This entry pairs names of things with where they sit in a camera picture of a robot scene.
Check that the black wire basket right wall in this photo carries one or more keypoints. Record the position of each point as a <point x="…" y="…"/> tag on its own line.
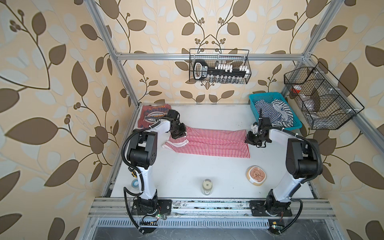
<point x="326" y="102"/>

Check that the navy white striped tank top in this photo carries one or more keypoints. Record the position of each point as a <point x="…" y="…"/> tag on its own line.
<point x="279" y="113"/>

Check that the teal plastic basket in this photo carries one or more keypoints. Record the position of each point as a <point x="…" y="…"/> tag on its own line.
<point x="269" y="97"/>

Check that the blue tape roll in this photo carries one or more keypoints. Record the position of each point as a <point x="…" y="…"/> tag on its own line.
<point x="135" y="184"/>

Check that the small clear jar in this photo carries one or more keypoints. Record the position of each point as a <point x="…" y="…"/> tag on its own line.
<point x="207" y="187"/>

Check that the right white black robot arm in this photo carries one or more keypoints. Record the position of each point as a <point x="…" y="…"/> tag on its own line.
<point x="303" y="164"/>

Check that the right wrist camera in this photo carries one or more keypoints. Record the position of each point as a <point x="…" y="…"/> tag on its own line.
<point x="255" y="128"/>

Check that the black wire basket wall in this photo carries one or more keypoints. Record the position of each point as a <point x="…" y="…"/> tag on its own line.
<point x="235" y="57"/>
<point x="326" y="102"/>

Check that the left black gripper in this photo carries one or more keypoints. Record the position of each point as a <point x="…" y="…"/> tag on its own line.
<point x="182" y="131"/>

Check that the beige round container pink lid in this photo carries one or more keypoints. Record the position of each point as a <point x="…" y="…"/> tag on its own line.
<point x="255" y="175"/>

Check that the striped red white tank top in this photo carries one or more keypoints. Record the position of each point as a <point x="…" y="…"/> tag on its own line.
<point x="214" y="143"/>

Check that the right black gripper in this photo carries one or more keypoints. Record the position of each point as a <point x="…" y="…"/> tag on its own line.
<point x="249" y="140"/>

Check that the black wire basket back wall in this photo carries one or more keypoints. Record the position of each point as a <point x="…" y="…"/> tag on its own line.
<point x="235" y="57"/>

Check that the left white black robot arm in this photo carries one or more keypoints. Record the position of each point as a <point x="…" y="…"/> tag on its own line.
<point x="139" y="153"/>

